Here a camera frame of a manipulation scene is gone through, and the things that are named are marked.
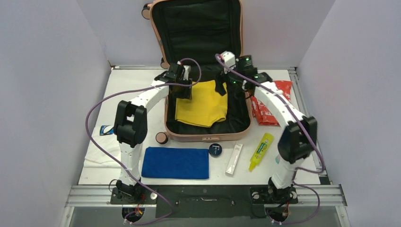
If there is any small white teal bottle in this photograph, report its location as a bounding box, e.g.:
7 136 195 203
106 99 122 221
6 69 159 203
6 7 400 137
275 154 281 164

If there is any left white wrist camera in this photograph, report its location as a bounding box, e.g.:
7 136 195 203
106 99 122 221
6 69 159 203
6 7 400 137
177 61 191 81

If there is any white folded shirt blue print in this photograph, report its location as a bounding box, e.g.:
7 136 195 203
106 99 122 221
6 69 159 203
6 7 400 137
84 124 123 168

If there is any aluminium frame rail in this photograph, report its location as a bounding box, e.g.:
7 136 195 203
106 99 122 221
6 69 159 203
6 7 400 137
60 67 349 227

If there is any blue folded towel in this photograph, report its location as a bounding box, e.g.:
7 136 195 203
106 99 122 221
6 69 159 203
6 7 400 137
141 147 209 180

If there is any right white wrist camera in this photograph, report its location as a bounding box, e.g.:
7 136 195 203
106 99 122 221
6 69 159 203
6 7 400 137
218 51 236 72

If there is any yellow cloth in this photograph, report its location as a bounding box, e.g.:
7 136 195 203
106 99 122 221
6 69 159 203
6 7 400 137
175 80 228 128

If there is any pink open suitcase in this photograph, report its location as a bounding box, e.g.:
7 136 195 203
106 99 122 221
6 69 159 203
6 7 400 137
141 0 252 142

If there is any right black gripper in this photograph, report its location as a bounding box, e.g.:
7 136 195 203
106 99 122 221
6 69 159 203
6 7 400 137
215 61 245 96

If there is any yellow green bottle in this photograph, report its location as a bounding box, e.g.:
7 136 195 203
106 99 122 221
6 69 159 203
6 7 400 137
248 133 274 172

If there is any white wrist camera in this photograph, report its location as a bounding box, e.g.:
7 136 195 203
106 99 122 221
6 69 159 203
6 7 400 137
218 51 236 72
177 61 191 81

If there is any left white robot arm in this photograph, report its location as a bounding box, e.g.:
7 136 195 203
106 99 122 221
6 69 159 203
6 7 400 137
113 61 192 203

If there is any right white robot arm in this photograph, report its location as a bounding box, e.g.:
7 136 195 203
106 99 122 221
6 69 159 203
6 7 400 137
215 51 320 202

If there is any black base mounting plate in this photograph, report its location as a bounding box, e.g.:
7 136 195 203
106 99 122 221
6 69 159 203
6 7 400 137
110 185 298 221

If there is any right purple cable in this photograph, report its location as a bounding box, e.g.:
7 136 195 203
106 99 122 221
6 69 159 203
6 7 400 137
215 53 326 226

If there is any round dark blue tin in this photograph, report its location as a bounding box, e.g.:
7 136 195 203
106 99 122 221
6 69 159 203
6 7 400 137
209 143 223 157

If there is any purple cable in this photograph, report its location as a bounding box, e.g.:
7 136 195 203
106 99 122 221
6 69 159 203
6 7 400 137
85 58 203 226
215 53 326 226

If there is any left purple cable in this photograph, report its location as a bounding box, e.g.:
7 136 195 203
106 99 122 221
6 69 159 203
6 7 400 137
85 58 203 226

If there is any white toothpaste tube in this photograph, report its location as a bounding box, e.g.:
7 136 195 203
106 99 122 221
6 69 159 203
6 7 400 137
225 143 243 176

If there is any red white patterned cloth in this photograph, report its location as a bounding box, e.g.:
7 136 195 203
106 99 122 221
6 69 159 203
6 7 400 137
250 80 293 127

